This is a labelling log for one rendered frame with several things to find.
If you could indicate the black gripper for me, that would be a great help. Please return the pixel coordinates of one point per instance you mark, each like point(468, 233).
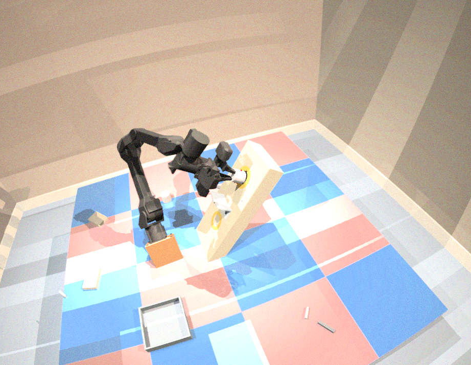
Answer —
point(223, 154)

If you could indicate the beige cylinder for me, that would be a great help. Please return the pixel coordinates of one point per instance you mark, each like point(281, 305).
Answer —
point(166, 197)

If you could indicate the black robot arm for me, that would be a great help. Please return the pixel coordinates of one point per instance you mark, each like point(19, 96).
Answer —
point(186, 153)

